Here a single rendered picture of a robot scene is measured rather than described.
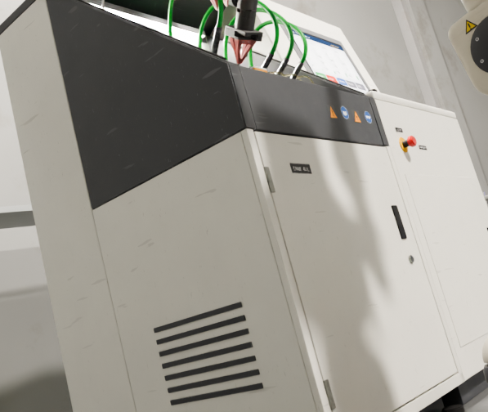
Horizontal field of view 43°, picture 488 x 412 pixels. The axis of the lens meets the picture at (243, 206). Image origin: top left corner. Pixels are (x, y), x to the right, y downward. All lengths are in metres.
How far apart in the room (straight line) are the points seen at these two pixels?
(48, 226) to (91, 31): 0.58
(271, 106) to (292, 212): 0.26
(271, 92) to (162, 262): 0.49
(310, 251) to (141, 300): 0.47
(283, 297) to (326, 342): 0.14
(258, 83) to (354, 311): 0.58
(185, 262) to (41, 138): 0.69
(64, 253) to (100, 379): 0.37
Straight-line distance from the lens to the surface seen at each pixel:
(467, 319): 2.07
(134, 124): 1.64
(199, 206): 1.47
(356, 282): 1.55
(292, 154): 1.49
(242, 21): 1.83
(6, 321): 3.50
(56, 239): 1.91
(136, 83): 1.65
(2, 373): 3.47
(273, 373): 1.39
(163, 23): 2.22
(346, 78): 2.57
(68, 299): 1.89
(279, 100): 1.54
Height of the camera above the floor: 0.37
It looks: 11 degrees up
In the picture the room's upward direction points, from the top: 15 degrees counter-clockwise
